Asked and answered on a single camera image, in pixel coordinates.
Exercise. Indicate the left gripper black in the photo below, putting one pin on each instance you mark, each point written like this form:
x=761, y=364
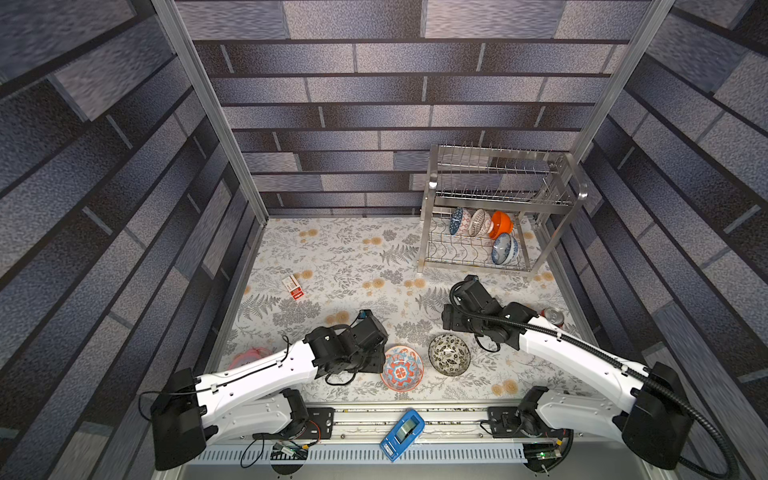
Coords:
x=379, y=360

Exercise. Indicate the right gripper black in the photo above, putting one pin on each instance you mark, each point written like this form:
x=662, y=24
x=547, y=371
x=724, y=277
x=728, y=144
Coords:
x=466, y=292

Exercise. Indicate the black white floral bowl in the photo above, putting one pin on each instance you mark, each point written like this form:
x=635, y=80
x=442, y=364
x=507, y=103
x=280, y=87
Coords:
x=449, y=355

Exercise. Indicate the red blue floral bowl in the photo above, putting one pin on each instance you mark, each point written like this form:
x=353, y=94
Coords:
x=403, y=369

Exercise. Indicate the blue floral rim bowl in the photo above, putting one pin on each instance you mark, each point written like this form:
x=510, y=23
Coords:
x=505, y=250

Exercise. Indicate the white lattice pattern bowl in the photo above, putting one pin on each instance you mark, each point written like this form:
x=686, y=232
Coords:
x=480, y=224

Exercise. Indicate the orange bowl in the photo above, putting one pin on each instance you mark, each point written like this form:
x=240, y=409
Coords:
x=501, y=223

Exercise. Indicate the blue dotted pattern bowl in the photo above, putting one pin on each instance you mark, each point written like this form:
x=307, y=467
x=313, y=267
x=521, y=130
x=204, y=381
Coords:
x=460, y=221

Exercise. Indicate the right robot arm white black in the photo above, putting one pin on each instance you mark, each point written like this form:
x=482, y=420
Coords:
x=652, y=426

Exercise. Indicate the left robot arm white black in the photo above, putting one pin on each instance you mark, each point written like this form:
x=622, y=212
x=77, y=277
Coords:
x=259, y=399

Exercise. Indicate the steel two-tier dish rack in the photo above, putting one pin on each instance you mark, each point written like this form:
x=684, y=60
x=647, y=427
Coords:
x=541, y=191

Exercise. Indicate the small red white box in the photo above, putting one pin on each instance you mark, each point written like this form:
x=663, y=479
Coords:
x=293, y=287

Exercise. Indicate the blue handheld meter device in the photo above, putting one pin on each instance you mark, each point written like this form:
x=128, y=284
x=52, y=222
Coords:
x=403, y=434

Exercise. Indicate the floral table mat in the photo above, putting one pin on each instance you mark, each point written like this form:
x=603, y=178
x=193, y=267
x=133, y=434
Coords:
x=345, y=265

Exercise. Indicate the red soda can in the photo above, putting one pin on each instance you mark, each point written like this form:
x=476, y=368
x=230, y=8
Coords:
x=554, y=316

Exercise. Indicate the pink alarm clock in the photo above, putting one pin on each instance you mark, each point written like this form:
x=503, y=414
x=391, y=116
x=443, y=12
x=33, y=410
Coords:
x=249, y=356

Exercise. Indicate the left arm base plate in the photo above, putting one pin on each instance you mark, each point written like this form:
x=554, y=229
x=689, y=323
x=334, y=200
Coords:
x=319, y=426

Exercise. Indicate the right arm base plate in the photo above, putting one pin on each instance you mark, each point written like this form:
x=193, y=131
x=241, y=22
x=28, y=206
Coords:
x=509, y=422

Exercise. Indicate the aluminium rail frame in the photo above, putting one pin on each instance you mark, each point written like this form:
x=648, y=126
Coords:
x=456, y=443

